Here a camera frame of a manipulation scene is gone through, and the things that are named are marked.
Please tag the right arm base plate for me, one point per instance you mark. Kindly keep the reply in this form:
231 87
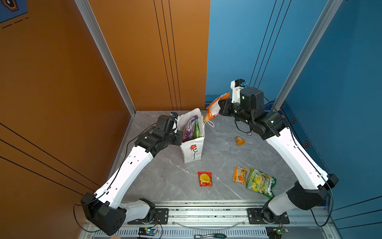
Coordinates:
256 216

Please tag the aluminium corner post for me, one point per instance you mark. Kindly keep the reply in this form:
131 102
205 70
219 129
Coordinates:
100 41
314 38

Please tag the Fox's berries candy bag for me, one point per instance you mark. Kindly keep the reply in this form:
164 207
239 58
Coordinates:
188 129

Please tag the red yellow snack packet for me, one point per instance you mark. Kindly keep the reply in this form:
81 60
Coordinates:
205 179

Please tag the small orange snack packet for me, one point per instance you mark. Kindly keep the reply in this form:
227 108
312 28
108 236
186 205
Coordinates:
240 175

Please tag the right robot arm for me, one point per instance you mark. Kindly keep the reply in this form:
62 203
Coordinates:
314 185

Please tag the green Lays chips bag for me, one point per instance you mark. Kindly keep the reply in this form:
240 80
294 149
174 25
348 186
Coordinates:
196 130

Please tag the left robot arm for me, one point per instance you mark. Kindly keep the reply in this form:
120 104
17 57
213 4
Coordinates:
104 208

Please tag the right aluminium corner post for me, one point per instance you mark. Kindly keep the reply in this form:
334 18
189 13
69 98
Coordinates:
314 38

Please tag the aluminium rail frame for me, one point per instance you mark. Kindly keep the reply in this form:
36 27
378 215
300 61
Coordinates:
229 217

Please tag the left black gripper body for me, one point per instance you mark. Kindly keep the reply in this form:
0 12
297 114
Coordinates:
173 139

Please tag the long orange snack packet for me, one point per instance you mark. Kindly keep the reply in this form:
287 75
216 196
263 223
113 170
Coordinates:
214 108

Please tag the left green circuit board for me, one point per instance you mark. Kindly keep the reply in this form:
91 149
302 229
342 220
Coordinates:
147 232

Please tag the green handled screwdriver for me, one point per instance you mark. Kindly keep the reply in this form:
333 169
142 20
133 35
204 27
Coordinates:
214 236

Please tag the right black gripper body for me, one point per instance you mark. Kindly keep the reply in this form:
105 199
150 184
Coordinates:
231 109

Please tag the left aluminium corner post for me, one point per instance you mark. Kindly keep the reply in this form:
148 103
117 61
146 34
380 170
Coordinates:
100 41

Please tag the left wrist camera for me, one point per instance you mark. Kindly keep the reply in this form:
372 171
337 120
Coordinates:
175 115

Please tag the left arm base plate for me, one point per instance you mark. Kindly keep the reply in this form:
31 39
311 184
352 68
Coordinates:
160 215

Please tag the white paper bag with flower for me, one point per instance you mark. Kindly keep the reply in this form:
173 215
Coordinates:
192 150

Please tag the tiny orange candy packet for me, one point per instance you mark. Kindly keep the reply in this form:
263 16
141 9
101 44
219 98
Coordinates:
240 141

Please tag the green yellow snack bag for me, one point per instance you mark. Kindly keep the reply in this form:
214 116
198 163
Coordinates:
260 182

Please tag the right circuit board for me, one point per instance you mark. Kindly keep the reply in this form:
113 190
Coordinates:
276 233

